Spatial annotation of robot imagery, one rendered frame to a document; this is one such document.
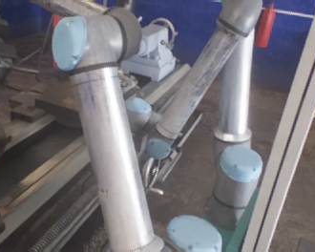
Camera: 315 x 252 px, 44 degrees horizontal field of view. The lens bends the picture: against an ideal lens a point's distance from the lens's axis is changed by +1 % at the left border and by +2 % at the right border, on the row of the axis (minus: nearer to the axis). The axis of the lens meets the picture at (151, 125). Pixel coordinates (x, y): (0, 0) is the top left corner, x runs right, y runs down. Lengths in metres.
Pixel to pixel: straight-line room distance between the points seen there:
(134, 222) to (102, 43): 0.42
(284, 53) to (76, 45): 4.92
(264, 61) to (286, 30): 0.49
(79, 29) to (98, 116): 0.20
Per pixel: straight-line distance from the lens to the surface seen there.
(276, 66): 5.72
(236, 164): 1.43
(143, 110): 1.52
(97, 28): 0.92
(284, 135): 0.96
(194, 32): 5.82
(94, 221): 2.13
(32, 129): 2.05
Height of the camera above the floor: 1.81
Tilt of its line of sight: 27 degrees down
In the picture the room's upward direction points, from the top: 8 degrees clockwise
